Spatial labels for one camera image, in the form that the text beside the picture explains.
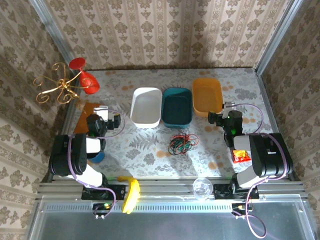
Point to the teal plastic tray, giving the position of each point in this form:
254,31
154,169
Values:
176,107

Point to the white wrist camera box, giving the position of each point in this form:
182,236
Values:
101,111
228,106

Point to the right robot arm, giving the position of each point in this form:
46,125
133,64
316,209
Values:
270,155

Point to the red yellow snack packet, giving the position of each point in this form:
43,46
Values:
240,156

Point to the aluminium corner post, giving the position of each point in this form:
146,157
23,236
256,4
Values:
53,30
277,37

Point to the red plastic goblet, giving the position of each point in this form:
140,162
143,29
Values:
88,83

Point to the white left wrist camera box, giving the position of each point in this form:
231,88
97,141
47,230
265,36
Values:
101,111

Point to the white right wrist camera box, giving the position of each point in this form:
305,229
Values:
228,106

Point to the orange plastic tray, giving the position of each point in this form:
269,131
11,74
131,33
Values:
207,96

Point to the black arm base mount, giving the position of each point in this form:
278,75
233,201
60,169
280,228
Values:
222,191
117,191

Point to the curved gold metal stand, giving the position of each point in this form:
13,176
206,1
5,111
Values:
67,123

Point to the clear plastic cup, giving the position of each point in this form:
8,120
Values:
202,188

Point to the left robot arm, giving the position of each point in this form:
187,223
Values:
67,155

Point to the blue plastic bowl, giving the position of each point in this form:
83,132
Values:
97,158

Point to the white plastic tray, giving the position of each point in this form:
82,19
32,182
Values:
146,107

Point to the yellow banana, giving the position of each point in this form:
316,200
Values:
132,192

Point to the aluminium table edge rail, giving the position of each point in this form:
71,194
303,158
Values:
272,105

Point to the aluminium frame mounting rails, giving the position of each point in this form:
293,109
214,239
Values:
170,186

